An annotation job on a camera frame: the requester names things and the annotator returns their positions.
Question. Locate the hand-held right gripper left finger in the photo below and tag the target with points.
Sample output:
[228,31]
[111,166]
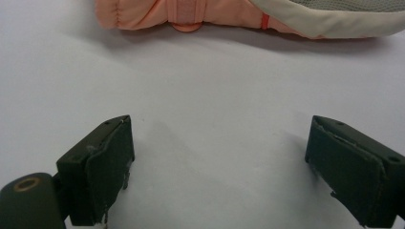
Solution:
[95,178]

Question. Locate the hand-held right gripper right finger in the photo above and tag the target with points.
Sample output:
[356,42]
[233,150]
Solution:
[356,171]

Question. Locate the red object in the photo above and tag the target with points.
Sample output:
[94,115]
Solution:
[223,14]

